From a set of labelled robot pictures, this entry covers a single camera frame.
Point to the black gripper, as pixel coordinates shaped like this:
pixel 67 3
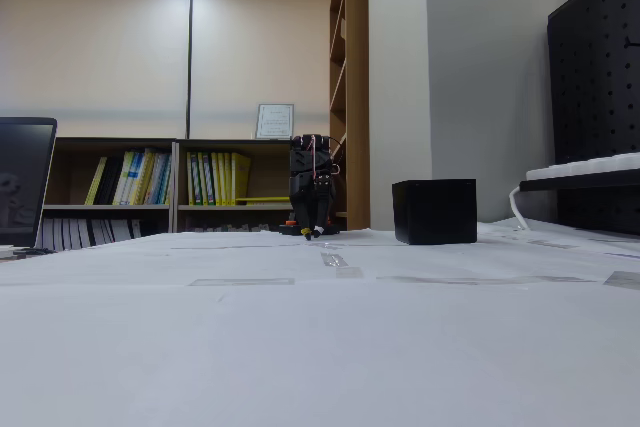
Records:
pixel 306 188

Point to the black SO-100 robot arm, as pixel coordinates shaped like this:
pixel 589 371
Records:
pixel 302 157

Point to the black square box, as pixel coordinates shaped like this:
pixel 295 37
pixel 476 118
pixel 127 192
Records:
pixel 435 212

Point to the flat yellow folder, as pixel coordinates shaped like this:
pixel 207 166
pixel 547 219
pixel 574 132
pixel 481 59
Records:
pixel 265 199

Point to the wide plain yellow binder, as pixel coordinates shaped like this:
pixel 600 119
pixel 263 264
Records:
pixel 241 177

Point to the yellow binder printed spine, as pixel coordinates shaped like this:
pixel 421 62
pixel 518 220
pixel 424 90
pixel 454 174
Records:
pixel 215 179
pixel 225 179
pixel 202 179
pixel 191 179

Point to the white framed certificate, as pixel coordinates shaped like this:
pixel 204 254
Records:
pixel 274 122

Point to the low brown wooden bookshelf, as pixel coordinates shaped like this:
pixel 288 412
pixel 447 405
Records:
pixel 220 144
pixel 65 147

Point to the tall brown wooden bookshelf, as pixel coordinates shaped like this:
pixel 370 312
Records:
pixel 357 97

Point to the white taped paper cover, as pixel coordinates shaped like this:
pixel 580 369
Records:
pixel 320 347

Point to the blue white book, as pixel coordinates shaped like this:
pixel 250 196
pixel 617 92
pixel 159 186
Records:
pixel 139 177

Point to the black binder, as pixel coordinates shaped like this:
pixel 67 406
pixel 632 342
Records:
pixel 107 182

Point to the thin yellow book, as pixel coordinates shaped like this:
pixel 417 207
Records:
pixel 95 187

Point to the grey white binders row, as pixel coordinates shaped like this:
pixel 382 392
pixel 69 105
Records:
pixel 90 234

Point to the black pegboard shelf ledge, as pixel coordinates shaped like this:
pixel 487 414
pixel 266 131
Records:
pixel 575 185

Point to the white power strip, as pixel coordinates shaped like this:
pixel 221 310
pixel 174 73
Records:
pixel 590 164

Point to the dark laptop screen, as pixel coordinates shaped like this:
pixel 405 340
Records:
pixel 25 172

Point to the black perforated pegboard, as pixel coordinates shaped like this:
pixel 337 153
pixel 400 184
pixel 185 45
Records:
pixel 590 72

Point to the dark vertical wall trim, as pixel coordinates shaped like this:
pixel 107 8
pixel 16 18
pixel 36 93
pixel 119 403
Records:
pixel 190 57

